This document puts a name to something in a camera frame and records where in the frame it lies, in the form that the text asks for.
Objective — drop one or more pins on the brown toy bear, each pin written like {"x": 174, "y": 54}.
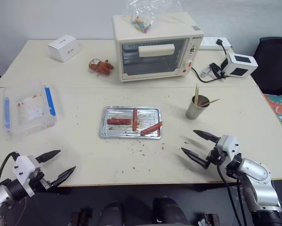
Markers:
{"x": 102, "y": 67}

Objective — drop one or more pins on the white cube with black panels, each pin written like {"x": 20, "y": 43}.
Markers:
{"x": 239, "y": 64}

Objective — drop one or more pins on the white cardboard box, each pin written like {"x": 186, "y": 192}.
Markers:
{"x": 65, "y": 48}

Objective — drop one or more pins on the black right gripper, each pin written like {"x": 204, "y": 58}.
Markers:
{"x": 216, "y": 157}

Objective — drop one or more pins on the steel cup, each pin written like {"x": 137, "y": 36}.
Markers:
{"x": 195, "y": 111}

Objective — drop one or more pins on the clear box with blue clips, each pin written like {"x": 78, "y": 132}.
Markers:
{"x": 31, "y": 113}

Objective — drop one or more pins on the cream toaster oven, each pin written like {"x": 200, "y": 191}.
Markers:
{"x": 155, "y": 66}

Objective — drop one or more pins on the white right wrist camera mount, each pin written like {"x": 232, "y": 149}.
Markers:
{"x": 228, "y": 146}

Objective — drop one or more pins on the dark rounded shape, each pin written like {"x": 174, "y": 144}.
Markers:
{"x": 169, "y": 212}
{"x": 112, "y": 214}

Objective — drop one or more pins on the small dark reddish block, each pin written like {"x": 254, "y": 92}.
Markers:
{"x": 207, "y": 220}
{"x": 82, "y": 217}

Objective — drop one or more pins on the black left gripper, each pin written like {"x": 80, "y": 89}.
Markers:
{"x": 40, "y": 182}

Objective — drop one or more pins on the white power strip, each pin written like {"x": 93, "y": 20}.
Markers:
{"x": 210, "y": 43}

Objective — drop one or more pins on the clear bag of colourful bits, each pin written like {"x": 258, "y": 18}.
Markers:
{"x": 142, "y": 24}

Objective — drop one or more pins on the small silver connector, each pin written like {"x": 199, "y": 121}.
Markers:
{"x": 205, "y": 71}

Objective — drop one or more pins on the red sausage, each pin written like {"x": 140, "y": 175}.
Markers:
{"x": 134, "y": 117}
{"x": 151, "y": 129}
{"x": 118, "y": 121}

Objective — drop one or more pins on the black office chair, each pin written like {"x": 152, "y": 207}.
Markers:
{"x": 275, "y": 66}

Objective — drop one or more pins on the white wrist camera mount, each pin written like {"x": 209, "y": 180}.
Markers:
{"x": 25, "y": 164}
{"x": 228, "y": 146}

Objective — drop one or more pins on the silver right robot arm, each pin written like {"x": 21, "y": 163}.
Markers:
{"x": 257, "y": 173}

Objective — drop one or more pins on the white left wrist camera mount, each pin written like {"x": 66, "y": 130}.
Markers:
{"x": 25, "y": 164}

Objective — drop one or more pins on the colourful patterned cloth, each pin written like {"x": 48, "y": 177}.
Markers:
{"x": 280, "y": 109}

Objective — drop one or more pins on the black adapter plug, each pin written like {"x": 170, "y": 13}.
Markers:
{"x": 215, "y": 69}

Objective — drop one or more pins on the ribbed metal baking tray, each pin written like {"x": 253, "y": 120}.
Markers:
{"x": 122, "y": 133}

